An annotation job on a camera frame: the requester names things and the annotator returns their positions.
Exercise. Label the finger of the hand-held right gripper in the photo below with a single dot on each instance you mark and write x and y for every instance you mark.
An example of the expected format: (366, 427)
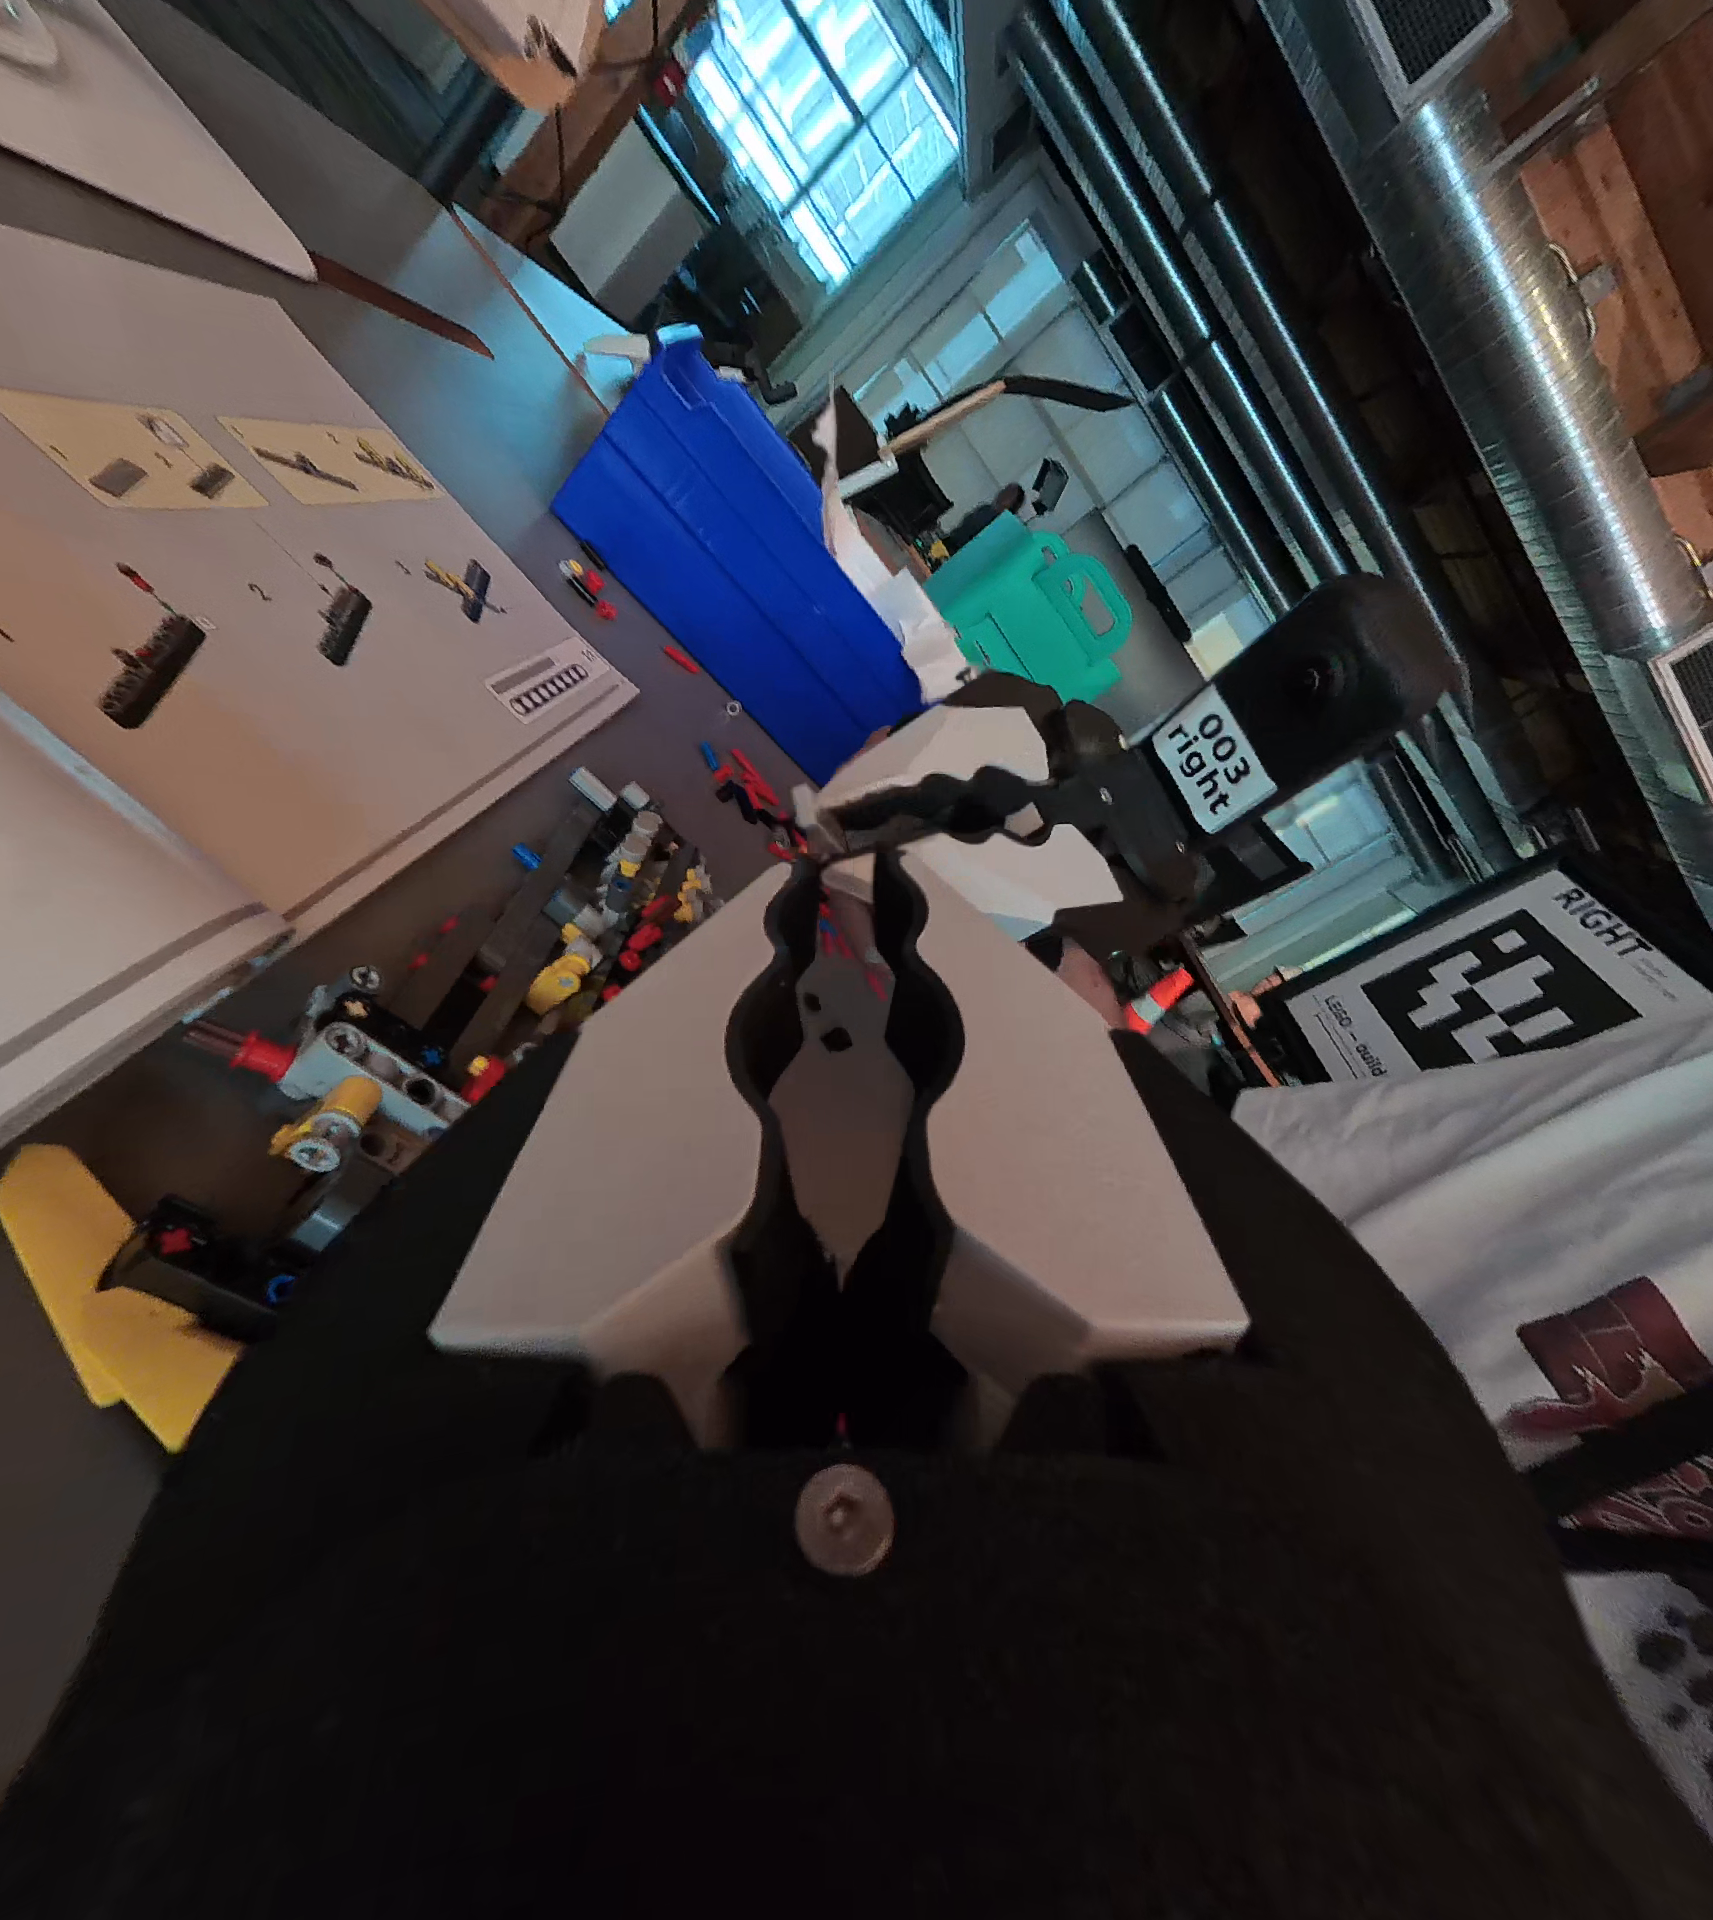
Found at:
(961, 749)
(1036, 894)

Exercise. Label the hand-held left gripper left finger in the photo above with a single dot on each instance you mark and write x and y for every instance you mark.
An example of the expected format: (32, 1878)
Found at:
(616, 1201)

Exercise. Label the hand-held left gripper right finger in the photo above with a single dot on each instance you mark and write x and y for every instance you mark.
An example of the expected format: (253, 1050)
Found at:
(1083, 1201)

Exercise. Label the partly built lego car chassis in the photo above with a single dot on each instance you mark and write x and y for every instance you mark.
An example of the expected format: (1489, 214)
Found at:
(346, 1058)

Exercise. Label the teal carrying case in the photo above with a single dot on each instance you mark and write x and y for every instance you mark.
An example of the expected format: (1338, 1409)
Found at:
(1036, 616)

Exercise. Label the orange traffic cone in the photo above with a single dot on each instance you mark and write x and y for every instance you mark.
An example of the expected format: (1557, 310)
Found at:
(1153, 1004)

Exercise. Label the crumpled white paper bag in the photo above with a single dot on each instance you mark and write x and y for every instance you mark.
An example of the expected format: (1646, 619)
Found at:
(888, 586)

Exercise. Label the scattered red and blue pins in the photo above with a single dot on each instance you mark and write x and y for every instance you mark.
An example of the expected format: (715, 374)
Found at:
(749, 781)

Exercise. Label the blue plastic bin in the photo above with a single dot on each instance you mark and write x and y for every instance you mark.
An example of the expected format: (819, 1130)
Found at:
(736, 554)

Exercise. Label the black framed marker sign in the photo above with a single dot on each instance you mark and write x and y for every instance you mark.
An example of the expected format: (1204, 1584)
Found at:
(1503, 988)

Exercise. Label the open instruction booklet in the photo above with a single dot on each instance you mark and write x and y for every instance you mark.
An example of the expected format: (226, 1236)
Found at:
(195, 749)

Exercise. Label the large grid window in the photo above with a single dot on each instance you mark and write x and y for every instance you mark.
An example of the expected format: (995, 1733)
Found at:
(810, 134)

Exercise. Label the white clipboard stand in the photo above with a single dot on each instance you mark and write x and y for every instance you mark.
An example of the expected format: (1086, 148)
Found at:
(91, 134)

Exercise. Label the silver ventilation duct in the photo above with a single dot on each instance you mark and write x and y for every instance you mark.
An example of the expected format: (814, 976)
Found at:
(1517, 374)

